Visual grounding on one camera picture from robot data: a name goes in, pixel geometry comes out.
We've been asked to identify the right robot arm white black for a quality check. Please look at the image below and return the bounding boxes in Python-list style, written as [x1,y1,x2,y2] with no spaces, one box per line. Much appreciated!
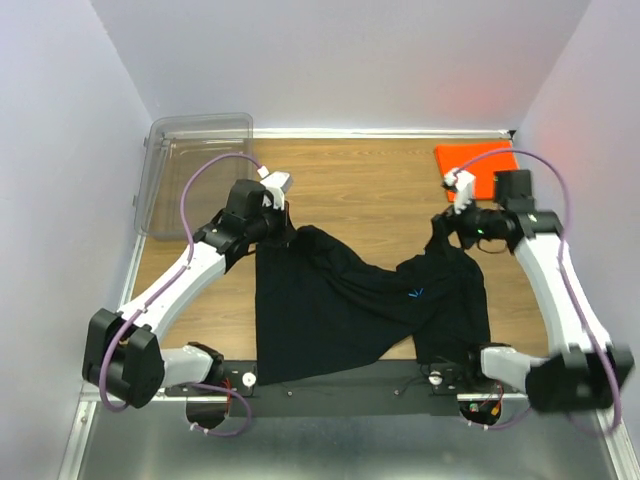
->
[443,169,634,413]

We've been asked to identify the black t-shirt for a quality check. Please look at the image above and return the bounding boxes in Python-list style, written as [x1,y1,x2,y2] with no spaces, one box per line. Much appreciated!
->
[255,225,491,385]

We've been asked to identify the clear plastic bin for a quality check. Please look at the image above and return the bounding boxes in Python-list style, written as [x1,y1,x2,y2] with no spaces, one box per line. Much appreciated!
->
[134,113,257,241]

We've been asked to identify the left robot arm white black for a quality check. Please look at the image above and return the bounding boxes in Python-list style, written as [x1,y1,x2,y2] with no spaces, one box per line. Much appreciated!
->
[82,171,293,412]

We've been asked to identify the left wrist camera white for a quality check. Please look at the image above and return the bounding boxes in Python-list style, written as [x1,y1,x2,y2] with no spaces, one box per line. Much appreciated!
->
[257,166,293,210]

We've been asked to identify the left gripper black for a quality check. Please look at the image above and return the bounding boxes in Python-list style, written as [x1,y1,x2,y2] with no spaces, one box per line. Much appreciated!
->
[247,198,299,249]

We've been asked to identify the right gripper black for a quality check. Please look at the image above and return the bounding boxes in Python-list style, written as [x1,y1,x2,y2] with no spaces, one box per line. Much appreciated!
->
[422,187,504,261]

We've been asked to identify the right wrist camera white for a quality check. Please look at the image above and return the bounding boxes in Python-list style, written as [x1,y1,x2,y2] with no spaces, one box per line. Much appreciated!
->
[443,169,476,215]

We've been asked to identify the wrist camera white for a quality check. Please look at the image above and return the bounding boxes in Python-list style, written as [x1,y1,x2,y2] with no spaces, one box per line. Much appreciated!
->
[443,169,476,215]
[257,166,293,210]

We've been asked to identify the folded orange t-shirt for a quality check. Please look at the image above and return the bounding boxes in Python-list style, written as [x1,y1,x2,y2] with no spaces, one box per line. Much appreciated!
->
[434,141,518,201]

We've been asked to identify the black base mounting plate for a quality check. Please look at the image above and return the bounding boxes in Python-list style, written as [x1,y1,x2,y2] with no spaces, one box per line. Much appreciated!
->
[184,358,521,431]

